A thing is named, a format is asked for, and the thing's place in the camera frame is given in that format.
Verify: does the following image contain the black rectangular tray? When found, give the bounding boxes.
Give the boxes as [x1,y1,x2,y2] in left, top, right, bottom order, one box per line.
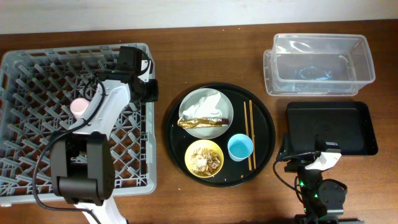
[286,101,378,156]

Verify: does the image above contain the crumpled white napkin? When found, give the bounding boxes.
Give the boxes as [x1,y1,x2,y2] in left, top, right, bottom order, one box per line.
[182,92,223,120]

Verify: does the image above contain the clear plastic bin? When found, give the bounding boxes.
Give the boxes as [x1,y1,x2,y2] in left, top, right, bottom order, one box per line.
[263,33,376,96]

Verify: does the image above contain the yellow bowl with food scraps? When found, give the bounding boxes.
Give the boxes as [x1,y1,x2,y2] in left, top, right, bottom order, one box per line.
[184,139,224,178]

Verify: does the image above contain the pink cup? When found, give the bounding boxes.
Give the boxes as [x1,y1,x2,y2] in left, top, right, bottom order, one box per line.
[70,98,90,119]

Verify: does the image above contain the grey ceramic plate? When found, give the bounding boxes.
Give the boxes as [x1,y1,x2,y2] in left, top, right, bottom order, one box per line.
[178,88,234,139]

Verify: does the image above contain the round black serving tray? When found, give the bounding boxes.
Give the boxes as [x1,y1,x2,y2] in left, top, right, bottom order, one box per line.
[163,83,275,187]

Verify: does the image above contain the gold foil wrapper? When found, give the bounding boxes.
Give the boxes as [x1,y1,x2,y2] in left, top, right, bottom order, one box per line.
[177,118,229,129]

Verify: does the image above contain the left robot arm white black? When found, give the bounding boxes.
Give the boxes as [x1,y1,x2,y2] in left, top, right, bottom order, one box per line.
[48,46,159,223]

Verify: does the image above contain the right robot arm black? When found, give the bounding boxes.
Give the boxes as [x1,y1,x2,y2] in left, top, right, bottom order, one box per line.
[272,134,363,224]

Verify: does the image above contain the wooden chopstick right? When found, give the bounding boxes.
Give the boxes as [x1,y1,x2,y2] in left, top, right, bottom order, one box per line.
[249,100,256,169]

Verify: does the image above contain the blue cup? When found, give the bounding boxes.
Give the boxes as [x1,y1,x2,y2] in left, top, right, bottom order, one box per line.
[227,134,253,162]

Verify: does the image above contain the grey plastic dishwasher rack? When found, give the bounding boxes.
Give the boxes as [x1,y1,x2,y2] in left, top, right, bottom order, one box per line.
[1,44,157,207]

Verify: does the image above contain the wooden chopstick left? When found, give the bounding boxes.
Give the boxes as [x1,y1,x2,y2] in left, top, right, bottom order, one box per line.
[243,101,253,172]

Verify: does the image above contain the wooden chopstick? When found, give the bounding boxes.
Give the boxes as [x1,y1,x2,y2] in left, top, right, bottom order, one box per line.
[249,100,256,169]
[243,101,253,172]

